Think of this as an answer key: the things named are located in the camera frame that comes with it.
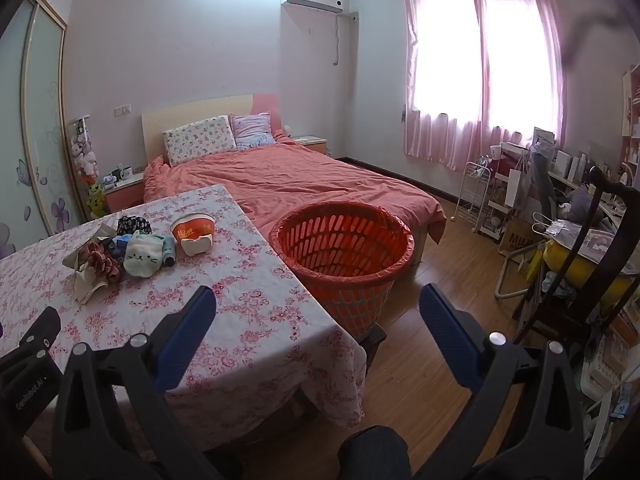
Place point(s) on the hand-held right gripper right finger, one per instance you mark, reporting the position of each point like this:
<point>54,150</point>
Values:
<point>445,330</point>

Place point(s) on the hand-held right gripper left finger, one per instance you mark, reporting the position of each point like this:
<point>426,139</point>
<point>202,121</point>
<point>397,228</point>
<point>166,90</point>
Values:
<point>185,340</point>

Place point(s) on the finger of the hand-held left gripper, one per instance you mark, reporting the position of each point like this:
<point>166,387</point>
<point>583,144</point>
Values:
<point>42,322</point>

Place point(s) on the orange plastic basket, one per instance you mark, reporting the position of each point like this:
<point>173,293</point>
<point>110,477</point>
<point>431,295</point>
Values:
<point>350,280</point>

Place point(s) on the blue tissue packet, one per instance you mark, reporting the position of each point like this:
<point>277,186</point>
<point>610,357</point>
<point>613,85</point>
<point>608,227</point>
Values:
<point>120,246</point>

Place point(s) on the crumpled beige paper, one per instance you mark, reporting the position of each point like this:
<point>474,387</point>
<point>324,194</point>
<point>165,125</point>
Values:
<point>82,285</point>

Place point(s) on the table with floral tablecloth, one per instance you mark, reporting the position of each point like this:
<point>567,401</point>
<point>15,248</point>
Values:
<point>250,320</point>

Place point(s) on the white cat-face cloth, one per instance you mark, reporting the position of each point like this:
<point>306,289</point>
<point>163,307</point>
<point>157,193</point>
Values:
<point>142,257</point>

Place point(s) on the white crumpled cup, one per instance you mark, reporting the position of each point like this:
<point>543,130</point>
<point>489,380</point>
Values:
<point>196,246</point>

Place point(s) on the red instant noodle bowl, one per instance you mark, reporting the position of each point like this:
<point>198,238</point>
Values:
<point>192,226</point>

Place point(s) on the black floral cloth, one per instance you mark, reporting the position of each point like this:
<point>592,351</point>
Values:
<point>132,224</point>

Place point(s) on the white storage cart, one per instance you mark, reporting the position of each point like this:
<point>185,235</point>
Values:
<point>500,210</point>

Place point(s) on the green plush toy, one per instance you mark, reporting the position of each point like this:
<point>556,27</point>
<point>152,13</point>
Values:
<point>96,200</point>

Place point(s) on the person's leg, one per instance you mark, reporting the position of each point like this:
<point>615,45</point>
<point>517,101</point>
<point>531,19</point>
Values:
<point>375,455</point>

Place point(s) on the yellow cushion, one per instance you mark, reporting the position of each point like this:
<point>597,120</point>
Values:
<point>575,265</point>

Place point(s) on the pink white nightstand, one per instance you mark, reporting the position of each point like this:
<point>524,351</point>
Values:
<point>125,195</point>
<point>312,145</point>

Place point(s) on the clear plastic bag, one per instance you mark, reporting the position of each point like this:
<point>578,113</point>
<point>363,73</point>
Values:
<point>570,232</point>

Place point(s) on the white plastic storage basket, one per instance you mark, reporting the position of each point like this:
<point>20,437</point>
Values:
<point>605,385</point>

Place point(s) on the white mug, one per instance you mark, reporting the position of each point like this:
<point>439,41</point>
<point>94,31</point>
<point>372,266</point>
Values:
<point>126,172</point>

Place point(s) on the hanging plush toy organizer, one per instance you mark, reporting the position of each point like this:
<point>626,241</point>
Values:
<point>84,155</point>

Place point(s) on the flower-print sliding wardrobe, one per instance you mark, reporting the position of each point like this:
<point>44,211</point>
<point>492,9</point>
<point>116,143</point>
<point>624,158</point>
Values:
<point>45,135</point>

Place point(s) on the white floral pillow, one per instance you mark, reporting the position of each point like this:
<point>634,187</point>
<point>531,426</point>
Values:
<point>200,140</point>

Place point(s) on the cluttered desk with chair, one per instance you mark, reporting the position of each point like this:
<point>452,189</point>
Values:
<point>595,195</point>

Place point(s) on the pink striped pillow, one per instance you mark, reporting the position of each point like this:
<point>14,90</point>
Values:
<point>252,130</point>

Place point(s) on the beige wooden bed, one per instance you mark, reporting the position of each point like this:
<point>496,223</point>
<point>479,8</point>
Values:
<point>200,110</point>

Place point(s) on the air conditioner pipe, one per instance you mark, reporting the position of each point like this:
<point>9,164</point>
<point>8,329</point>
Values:
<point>337,40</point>

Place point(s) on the white metal tube frame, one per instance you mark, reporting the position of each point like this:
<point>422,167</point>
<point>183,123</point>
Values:
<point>502,275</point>

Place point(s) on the white wall switch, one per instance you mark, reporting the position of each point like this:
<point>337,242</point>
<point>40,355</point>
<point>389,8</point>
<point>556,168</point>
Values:
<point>122,109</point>

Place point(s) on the wall shelf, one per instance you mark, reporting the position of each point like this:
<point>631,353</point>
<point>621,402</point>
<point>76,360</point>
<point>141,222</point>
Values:
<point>631,110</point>

